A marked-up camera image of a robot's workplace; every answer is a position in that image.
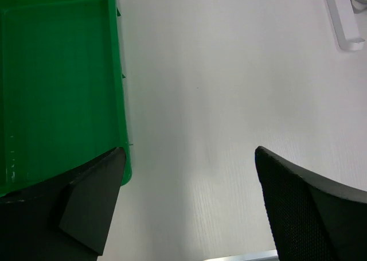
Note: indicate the white rack base foot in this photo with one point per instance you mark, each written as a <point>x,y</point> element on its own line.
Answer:
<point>345,25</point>

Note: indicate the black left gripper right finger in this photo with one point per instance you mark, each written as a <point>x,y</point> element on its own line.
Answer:
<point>311,217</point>

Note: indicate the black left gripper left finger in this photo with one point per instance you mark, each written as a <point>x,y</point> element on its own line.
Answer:
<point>66,217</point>

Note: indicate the green plastic bin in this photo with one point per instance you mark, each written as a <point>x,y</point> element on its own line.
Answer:
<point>62,97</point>

